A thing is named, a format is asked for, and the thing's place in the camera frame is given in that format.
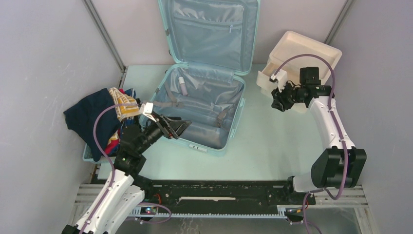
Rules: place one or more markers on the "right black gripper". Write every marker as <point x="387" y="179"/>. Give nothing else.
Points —
<point x="278" y="101"/>

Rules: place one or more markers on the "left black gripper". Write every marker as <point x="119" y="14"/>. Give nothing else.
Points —
<point x="173" y="128"/>

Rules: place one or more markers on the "yellow white striped garment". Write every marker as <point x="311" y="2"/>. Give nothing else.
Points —
<point x="127" y="105"/>

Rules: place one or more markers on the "light blue ribbed suitcase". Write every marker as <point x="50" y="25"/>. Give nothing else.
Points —
<point x="212" y="43"/>

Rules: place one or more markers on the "dark navy garment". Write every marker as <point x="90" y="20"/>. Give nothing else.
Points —
<point x="82" y="116"/>

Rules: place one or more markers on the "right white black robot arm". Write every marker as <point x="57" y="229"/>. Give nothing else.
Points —
<point x="341" y="163"/>

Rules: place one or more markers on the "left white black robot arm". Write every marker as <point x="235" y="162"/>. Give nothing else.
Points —
<point x="125" y="188"/>

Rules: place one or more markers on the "white pink tube bottle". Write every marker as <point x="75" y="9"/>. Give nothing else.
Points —
<point x="183" y="87"/>

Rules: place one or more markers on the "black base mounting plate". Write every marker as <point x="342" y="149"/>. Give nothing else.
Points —
<point x="222" y="197"/>

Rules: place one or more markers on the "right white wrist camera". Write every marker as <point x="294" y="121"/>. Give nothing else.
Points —
<point x="279" y="77"/>

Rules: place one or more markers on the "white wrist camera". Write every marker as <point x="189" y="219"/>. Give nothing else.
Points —
<point x="279" y="77"/>
<point x="146" y="110"/>

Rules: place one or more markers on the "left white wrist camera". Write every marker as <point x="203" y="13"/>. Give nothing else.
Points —
<point x="146" y="110"/>

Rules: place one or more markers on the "aluminium frame rail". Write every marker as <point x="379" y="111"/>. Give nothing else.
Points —
<point x="350" y="198"/>

